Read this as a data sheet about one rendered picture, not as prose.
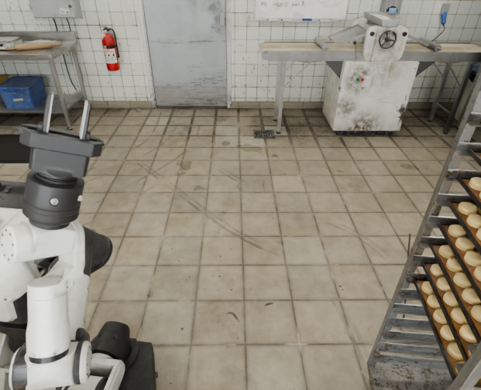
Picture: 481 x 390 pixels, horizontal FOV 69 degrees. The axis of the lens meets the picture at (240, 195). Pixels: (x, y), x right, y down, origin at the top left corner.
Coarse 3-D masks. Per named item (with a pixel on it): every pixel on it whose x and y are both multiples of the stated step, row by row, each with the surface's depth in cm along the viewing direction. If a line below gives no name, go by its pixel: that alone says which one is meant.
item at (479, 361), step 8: (480, 344) 85; (472, 352) 88; (480, 352) 85; (472, 360) 88; (480, 360) 85; (464, 368) 91; (472, 368) 87; (480, 368) 86; (456, 376) 94; (464, 376) 91; (472, 376) 89; (480, 376) 88; (456, 384) 94; (464, 384) 91; (472, 384) 91
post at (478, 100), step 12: (480, 72) 92; (480, 84) 92; (480, 96) 93; (468, 108) 97; (480, 108) 95; (468, 132) 99; (456, 144) 102; (456, 156) 103; (444, 168) 108; (456, 168) 106; (444, 180) 108; (444, 192) 111; (432, 204) 114; (420, 228) 122; (432, 228) 119; (420, 252) 125; (408, 264) 130; (396, 288) 141; (396, 300) 141; (384, 324) 151; (372, 360) 165
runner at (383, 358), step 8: (376, 360) 162; (384, 360) 162; (392, 360) 162; (400, 360) 162; (408, 360) 162; (416, 360) 161; (424, 360) 161; (432, 360) 160; (440, 360) 160; (440, 368) 159
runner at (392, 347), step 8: (384, 344) 157; (392, 344) 157; (400, 344) 156; (408, 344) 156; (392, 352) 156; (400, 352) 156; (408, 352) 156; (416, 352) 156; (424, 352) 156; (432, 352) 156; (440, 352) 156
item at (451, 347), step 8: (424, 288) 126; (424, 296) 125; (432, 296) 123; (432, 304) 121; (432, 312) 120; (440, 312) 117; (440, 320) 115; (440, 328) 114; (448, 328) 112; (440, 336) 112; (448, 336) 110; (448, 344) 108; (456, 344) 108; (448, 352) 107; (456, 352) 105; (456, 360) 105; (480, 384) 100
